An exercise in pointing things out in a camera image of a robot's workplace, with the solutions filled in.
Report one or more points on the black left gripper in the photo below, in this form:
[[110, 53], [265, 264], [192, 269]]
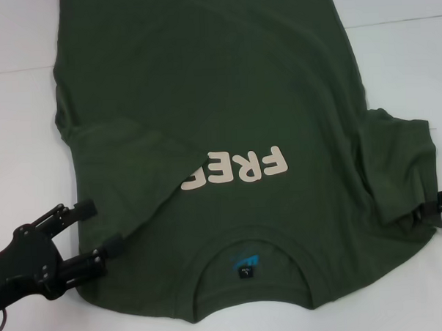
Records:
[[30, 258]]

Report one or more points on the dark green FREE T-shirt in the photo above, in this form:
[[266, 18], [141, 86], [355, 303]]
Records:
[[211, 100]]

